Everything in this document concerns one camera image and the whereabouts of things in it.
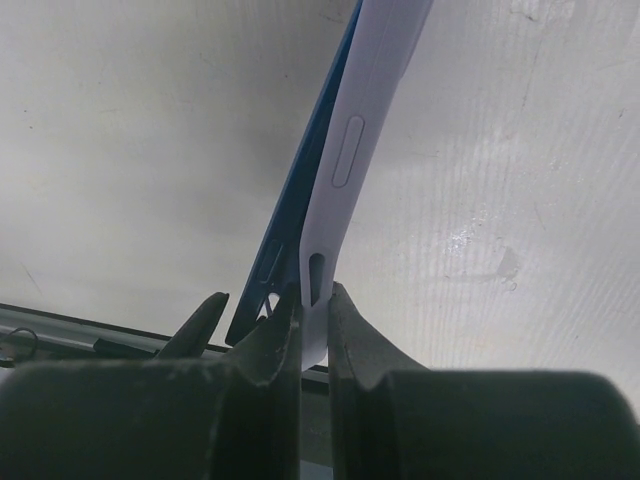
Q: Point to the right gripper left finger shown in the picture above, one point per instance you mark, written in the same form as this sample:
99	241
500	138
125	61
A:
236	416

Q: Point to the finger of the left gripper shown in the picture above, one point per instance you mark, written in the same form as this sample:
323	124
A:
193	336

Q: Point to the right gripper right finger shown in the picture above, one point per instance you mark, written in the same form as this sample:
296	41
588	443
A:
393	418

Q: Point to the blue smartphone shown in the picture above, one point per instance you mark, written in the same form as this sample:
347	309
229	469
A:
276	265

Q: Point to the phone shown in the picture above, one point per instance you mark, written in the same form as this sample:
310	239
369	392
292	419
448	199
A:
385	37

